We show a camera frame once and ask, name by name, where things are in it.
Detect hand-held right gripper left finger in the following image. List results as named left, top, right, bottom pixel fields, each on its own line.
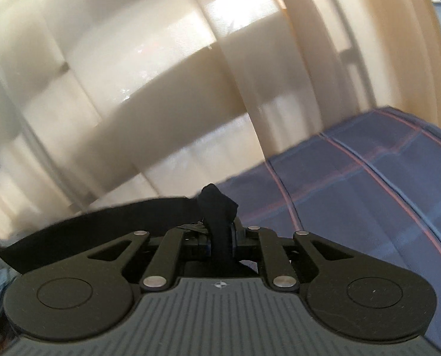
left=88, top=227, right=211, bottom=290

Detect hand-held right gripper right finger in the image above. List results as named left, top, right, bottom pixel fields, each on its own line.
left=232, top=225, right=355, bottom=290

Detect black pants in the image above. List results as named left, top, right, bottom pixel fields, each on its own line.
left=0, top=183, right=239, bottom=273

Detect navy plaid blanket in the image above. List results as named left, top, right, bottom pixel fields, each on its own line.
left=218, top=107, right=441, bottom=356

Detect cream panelled wardrobe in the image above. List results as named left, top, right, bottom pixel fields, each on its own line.
left=0, top=0, right=441, bottom=232

